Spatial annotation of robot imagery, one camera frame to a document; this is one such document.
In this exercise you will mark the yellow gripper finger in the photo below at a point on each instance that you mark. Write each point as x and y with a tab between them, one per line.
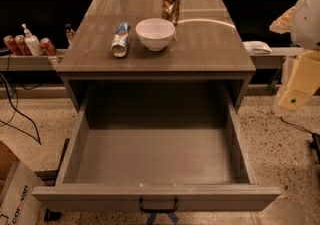
283	24
300	81

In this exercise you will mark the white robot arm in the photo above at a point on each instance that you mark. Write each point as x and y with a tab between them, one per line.
302	21

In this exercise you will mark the brown patterned soda can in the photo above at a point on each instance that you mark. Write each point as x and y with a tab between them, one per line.
170	10

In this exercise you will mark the open grey top drawer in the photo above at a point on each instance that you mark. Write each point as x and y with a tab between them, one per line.
157	141

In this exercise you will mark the red soda can right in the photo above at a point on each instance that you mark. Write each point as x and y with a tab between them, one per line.
48	46

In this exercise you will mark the red soda can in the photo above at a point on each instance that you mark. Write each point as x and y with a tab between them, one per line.
9	41
48	46
20	41

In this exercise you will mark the red soda can middle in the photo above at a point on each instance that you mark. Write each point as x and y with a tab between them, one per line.
20	41

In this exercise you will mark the red soda can leftmost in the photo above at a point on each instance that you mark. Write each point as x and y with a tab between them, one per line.
9	41

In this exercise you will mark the folded white cloth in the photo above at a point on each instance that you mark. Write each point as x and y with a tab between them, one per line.
257	47

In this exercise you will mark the grey wooden cabinet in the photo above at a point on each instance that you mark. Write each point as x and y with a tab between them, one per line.
205	45

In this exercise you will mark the white ceramic bowl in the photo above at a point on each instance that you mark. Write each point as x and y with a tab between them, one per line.
155	33

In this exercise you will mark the small dark glass bottle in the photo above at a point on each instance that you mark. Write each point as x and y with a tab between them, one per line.
69	32

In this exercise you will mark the grey side shelf left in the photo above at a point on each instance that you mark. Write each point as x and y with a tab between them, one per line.
31	63

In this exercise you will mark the white pump soap bottle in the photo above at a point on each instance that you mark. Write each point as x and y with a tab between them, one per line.
32	42

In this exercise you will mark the cardboard box with logo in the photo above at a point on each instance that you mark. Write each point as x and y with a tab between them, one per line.
17	205

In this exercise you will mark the black drawer handle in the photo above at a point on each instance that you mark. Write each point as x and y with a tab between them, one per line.
158	206

